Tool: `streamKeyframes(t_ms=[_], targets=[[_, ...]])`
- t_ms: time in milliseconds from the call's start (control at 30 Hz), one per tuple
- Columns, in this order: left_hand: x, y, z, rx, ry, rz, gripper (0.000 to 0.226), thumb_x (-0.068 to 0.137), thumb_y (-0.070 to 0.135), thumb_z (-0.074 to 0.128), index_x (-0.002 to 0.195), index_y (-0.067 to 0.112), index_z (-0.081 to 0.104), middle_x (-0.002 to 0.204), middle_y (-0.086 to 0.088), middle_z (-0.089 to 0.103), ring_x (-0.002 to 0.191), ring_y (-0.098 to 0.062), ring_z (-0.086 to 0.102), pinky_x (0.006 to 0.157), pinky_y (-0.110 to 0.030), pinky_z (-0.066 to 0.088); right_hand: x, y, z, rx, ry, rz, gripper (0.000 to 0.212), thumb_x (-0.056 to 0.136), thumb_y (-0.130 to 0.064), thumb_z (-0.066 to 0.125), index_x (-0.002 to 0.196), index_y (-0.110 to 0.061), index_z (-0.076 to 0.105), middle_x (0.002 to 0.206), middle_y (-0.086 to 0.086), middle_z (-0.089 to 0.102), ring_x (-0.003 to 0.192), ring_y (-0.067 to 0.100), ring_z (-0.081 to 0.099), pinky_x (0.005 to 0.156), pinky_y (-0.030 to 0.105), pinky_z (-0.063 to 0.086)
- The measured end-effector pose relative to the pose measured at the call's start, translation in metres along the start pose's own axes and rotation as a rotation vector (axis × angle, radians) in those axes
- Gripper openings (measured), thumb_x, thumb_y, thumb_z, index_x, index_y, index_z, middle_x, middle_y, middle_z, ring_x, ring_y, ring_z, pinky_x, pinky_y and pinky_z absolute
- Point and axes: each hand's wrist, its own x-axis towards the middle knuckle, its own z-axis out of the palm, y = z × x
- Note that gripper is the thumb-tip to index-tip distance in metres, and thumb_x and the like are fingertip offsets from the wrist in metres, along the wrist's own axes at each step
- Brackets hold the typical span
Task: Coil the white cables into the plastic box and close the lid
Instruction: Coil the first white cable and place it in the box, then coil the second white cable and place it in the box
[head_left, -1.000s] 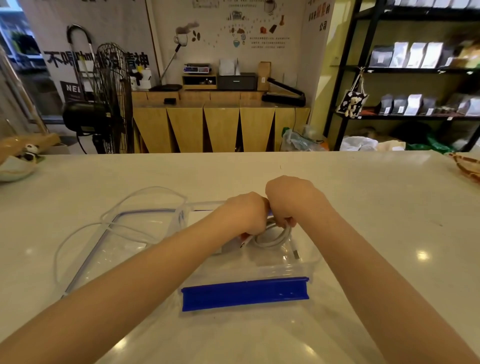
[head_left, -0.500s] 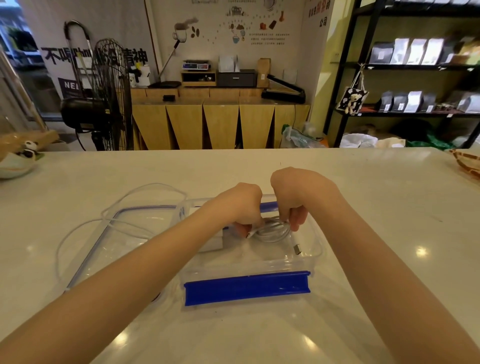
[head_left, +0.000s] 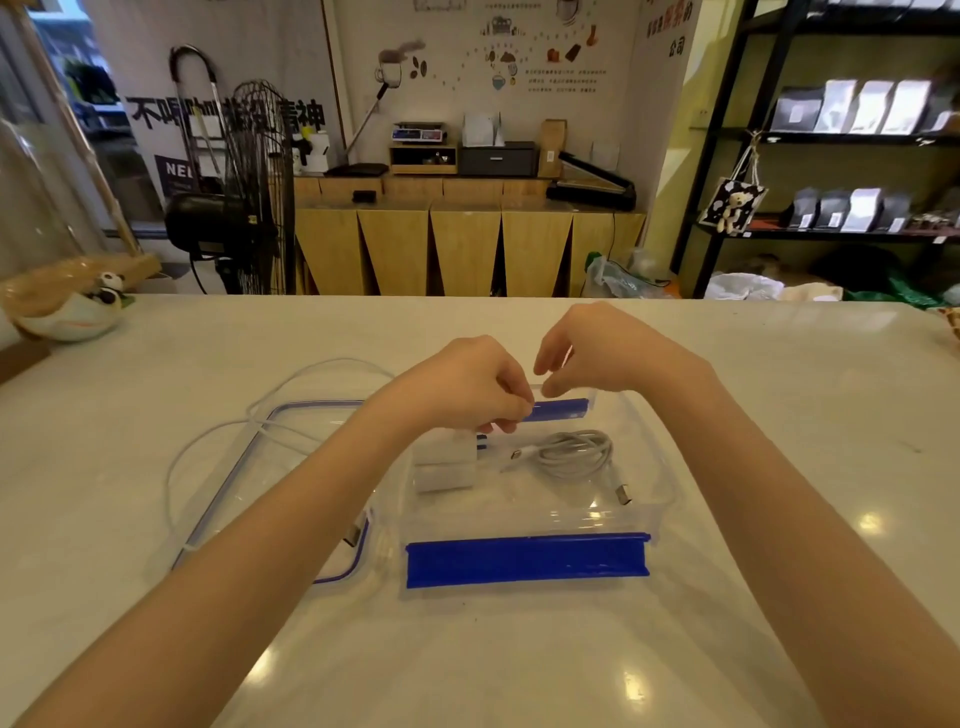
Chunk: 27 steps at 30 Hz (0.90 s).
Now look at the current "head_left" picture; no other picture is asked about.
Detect person's right hand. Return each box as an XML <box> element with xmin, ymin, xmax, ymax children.
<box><xmin>533</xmin><ymin>302</ymin><xmax>714</xmax><ymax>399</ymax></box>

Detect person's left hand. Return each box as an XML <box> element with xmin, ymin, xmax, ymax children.
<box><xmin>367</xmin><ymin>335</ymin><xmax>535</xmax><ymax>444</ymax></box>

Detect white charging cable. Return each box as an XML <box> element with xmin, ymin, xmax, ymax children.
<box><xmin>164</xmin><ymin>357</ymin><xmax>395</xmax><ymax>556</ymax></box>
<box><xmin>500</xmin><ymin>428</ymin><xmax>633</xmax><ymax>505</ymax></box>

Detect clear box with blue clips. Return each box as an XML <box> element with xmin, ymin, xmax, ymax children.
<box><xmin>393</xmin><ymin>382</ymin><xmax>680</xmax><ymax>594</ymax></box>

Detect clear lid with blue seal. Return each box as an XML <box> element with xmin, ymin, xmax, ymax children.
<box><xmin>168</xmin><ymin>401</ymin><xmax>376</xmax><ymax>586</ymax></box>

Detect person's right forearm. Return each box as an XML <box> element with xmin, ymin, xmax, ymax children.
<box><xmin>663</xmin><ymin>359</ymin><xmax>960</xmax><ymax>728</ymax></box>

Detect person's left forearm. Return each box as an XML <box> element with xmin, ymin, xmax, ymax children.
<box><xmin>13</xmin><ymin>397</ymin><xmax>425</xmax><ymax>728</ymax></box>

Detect brown cardboard box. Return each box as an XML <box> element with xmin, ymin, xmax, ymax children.
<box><xmin>536</xmin><ymin>118</ymin><xmax>569</xmax><ymax>180</ymax></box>

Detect small wooden shelf box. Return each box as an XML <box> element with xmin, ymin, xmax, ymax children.
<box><xmin>388</xmin><ymin>140</ymin><xmax>459</xmax><ymax>175</ymax></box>

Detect large white charger block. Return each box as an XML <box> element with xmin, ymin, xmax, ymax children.
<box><xmin>412</xmin><ymin>433</ymin><xmax>494</xmax><ymax>470</ymax></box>

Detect clear plastic bag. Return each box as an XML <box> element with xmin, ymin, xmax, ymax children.
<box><xmin>583</xmin><ymin>251</ymin><xmax>673</xmax><ymax>300</ymax></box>

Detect black metal shelf rack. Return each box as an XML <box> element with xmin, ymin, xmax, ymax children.
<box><xmin>671</xmin><ymin>0</ymin><xmax>960</xmax><ymax>300</ymax></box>

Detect white plastic bag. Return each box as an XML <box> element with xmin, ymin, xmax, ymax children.
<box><xmin>704</xmin><ymin>271</ymin><xmax>785</xmax><ymax>303</ymax></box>

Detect wooden counter cabinet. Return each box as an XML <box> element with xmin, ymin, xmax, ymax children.
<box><xmin>292</xmin><ymin>173</ymin><xmax>648</xmax><ymax>299</ymax></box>

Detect black bag sealer machine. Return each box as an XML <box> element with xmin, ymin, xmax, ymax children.
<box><xmin>545</xmin><ymin>151</ymin><xmax>637</xmax><ymax>213</ymax></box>

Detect hanging bag with teddy bear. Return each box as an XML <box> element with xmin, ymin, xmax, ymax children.
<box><xmin>698</xmin><ymin>131</ymin><xmax>770</xmax><ymax>238</ymax></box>

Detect beige bag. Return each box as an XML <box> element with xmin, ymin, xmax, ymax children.
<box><xmin>779</xmin><ymin>281</ymin><xmax>845</xmax><ymax>304</ymax></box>

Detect black printer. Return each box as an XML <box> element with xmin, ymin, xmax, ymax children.
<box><xmin>457</xmin><ymin>140</ymin><xmax>541</xmax><ymax>178</ymax></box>

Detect desk lamp black base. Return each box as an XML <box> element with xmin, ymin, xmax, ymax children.
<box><xmin>324</xmin><ymin>41</ymin><xmax>427</xmax><ymax>178</ymax></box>

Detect black bag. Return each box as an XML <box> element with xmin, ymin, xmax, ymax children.
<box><xmin>811</xmin><ymin>243</ymin><xmax>905</xmax><ymax>294</ymax></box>

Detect white paper stand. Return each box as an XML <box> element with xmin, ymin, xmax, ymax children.
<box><xmin>461</xmin><ymin>112</ymin><xmax>505</xmax><ymax>148</ymax></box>

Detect white bottle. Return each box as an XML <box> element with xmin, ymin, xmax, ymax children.
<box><xmin>293</xmin><ymin>128</ymin><xmax>331</xmax><ymax>175</ymax></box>

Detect green plastic bag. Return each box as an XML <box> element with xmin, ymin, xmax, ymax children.
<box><xmin>845</xmin><ymin>277</ymin><xmax>948</xmax><ymax>310</ymax></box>

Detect black floor fan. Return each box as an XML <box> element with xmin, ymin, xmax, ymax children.
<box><xmin>164</xmin><ymin>78</ymin><xmax>298</xmax><ymax>296</ymax></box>

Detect rows of coffee bags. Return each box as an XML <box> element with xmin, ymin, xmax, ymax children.
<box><xmin>770</xmin><ymin>74</ymin><xmax>960</xmax><ymax>234</ymax></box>

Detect small panda figurine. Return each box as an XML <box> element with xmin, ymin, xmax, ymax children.
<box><xmin>86</xmin><ymin>271</ymin><xmax>135</xmax><ymax>309</ymax></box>

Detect folding metal hand truck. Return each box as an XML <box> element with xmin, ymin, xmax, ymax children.
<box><xmin>168</xmin><ymin>44</ymin><xmax>226</xmax><ymax>178</ymax></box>

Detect grey banner black lettering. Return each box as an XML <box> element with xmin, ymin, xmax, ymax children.
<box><xmin>78</xmin><ymin>0</ymin><xmax>346</xmax><ymax>219</ymax></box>

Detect white ceramic dish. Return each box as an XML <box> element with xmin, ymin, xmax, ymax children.
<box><xmin>11</xmin><ymin>296</ymin><xmax>127</xmax><ymax>344</ymax></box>

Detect wooden sign base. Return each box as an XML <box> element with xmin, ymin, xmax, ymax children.
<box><xmin>0</xmin><ymin>341</ymin><xmax>50</xmax><ymax>384</ymax></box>

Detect illustrated coffee wall poster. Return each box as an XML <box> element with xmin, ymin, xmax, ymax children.
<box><xmin>333</xmin><ymin>0</ymin><xmax>654</xmax><ymax>174</ymax></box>

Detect glass display case wooden frame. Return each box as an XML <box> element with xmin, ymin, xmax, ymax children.
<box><xmin>0</xmin><ymin>0</ymin><xmax>163</xmax><ymax>320</ymax></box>

